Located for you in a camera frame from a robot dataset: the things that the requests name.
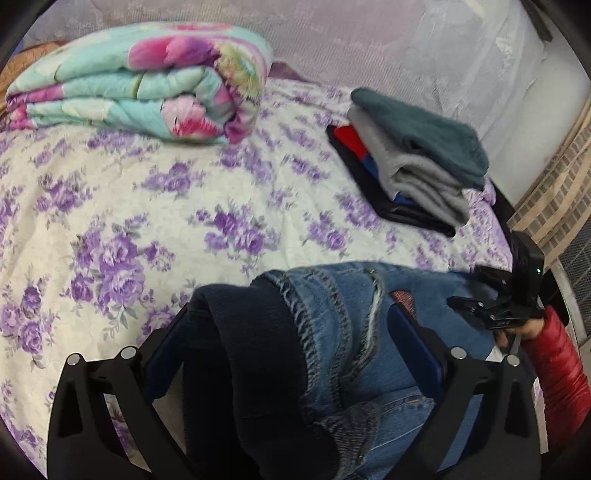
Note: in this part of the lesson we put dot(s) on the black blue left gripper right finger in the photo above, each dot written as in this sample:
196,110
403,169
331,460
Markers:
504,440

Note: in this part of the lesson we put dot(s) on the right hand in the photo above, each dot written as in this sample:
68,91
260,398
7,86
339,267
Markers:
523,337

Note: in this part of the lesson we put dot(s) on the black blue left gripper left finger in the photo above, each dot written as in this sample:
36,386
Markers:
83,443

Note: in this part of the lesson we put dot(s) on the folded teal floral quilt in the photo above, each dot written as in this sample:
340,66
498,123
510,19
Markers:
191,82

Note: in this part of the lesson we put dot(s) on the beige checked curtain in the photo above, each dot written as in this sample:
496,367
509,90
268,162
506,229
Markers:
557,206

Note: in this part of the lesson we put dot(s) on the brown orange pillow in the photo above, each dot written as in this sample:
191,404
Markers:
19,63

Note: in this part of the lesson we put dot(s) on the black folded garment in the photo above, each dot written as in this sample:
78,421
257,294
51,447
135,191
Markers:
392,210

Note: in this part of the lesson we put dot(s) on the white lace headboard cover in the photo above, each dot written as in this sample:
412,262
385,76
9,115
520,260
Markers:
472,61

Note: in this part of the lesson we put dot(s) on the blue denim pants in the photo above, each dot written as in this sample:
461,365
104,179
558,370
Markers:
296,376

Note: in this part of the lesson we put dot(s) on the black mesh fan guard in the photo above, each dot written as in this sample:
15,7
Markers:
574,276

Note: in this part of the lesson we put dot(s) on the red blue folded garment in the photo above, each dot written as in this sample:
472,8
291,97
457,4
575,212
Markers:
360,147

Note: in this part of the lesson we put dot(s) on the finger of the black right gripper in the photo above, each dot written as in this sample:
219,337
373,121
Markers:
474,308

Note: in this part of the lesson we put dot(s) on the grey folded garment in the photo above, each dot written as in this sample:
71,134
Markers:
413,175

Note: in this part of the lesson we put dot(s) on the dark teal folded garment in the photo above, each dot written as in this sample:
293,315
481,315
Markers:
453,145

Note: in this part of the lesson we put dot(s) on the red puffer jacket sleeve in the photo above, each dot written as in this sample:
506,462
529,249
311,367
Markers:
561,375

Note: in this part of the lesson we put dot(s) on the purple floral bedspread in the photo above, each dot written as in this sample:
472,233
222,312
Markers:
105,234

